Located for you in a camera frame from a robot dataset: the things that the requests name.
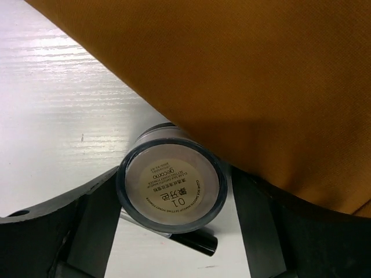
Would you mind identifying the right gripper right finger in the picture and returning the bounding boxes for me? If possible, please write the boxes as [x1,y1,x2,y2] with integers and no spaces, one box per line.
[231,169,370,277]

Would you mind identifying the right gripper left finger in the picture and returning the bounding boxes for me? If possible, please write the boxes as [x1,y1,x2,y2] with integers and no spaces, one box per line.
[1,167,121,277]

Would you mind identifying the round powder jar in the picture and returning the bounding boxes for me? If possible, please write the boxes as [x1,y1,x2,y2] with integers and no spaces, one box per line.
[116,122,228,233]

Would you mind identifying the brown cloth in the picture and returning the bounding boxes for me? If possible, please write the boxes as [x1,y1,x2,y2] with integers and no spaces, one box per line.
[30,1,370,217]

